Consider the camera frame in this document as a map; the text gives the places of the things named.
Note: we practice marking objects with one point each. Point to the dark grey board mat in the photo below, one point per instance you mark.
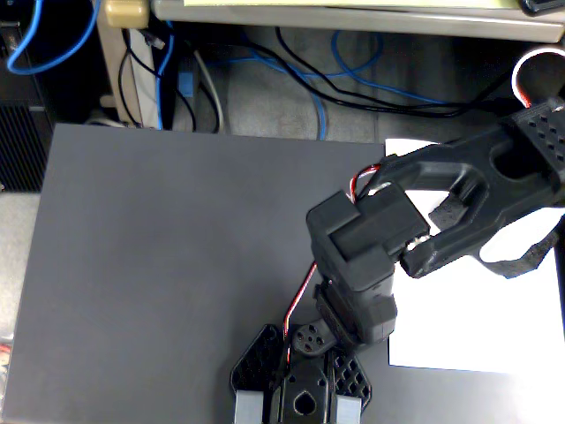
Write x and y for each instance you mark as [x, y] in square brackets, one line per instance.
[154, 265]

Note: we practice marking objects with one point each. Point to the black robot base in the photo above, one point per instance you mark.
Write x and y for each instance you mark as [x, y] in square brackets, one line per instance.
[304, 384]

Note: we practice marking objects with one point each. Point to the blue plug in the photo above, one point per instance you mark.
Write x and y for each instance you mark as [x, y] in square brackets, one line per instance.
[186, 84]

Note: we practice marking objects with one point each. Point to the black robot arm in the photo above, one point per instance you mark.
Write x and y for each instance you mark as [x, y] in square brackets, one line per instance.
[366, 247]

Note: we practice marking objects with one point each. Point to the grey desk edge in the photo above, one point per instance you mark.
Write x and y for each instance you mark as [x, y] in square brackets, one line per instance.
[353, 20]

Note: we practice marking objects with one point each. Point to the beige leg cap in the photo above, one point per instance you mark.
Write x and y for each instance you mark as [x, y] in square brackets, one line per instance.
[127, 12]

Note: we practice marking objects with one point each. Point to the black ribbed case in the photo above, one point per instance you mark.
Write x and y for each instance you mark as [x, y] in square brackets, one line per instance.
[20, 146]

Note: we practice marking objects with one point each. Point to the black object on desk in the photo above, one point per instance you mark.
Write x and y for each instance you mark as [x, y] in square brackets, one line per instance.
[540, 5]

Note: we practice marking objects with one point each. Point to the white paper sheet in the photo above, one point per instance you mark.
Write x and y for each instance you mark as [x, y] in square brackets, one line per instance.
[468, 318]

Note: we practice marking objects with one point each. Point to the grey base clamp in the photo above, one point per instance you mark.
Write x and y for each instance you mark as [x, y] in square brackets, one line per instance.
[348, 411]
[248, 408]

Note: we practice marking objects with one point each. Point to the beige desk leg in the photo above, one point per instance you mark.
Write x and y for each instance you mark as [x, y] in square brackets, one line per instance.
[110, 75]

